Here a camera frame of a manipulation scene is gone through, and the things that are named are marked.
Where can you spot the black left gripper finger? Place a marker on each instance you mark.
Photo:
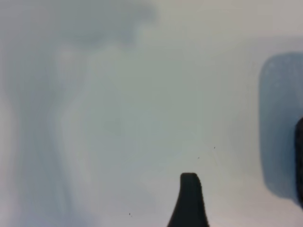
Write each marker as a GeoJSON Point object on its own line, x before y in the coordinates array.
{"type": "Point", "coordinates": [189, 203]}

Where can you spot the dark brown woven basket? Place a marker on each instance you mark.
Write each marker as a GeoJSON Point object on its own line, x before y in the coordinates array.
{"type": "Point", "coordinates": [299, 165]}

